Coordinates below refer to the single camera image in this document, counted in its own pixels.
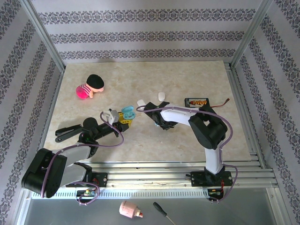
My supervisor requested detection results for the black battery charger board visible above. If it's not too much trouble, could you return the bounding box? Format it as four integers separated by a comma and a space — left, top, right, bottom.
184, 97, 209, 108

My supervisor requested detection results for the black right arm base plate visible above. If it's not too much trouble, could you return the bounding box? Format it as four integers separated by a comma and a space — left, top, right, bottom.
191, 171, 232, 188

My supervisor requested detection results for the black handled screwdriver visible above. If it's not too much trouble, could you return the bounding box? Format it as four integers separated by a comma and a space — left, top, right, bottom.
152, 201, 175, 225

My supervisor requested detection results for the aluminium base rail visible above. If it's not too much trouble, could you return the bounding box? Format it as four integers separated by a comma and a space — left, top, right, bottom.
23, 161, 276, 188

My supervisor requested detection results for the aluminium frame post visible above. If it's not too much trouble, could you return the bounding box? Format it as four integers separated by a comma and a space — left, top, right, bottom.
231, 0, 274, 68
20, 0, 66, 72

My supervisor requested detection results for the blue earbud charging case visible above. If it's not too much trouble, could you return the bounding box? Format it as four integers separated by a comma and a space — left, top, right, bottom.
121, 105, 136, 120

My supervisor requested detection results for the small electronics board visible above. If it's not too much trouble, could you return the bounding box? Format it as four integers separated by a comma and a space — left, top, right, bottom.
208, 188, 225, 200
76, 189, 98, 197

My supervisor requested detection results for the plush doll with black hair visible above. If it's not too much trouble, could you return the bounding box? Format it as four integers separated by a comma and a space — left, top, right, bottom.
75, 74, 105, 100

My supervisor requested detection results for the thin cable with red plug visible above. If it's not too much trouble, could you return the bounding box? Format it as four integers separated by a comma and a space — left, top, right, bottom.
210, 98, 231, 108

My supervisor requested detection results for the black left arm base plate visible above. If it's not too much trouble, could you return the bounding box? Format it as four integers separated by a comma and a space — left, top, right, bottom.
84, 172, 108, 188

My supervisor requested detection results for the slotted white cable duct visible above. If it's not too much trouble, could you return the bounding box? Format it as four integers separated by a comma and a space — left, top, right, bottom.
31, 189, 209, 200

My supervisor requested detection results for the pink plastic bottle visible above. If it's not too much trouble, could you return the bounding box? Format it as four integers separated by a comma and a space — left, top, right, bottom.
119, 200, 144, 219

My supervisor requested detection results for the aluminium side rail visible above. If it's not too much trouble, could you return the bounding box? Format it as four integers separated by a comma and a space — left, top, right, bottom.
32, 67, 65, 171
225, 62, 268, 169

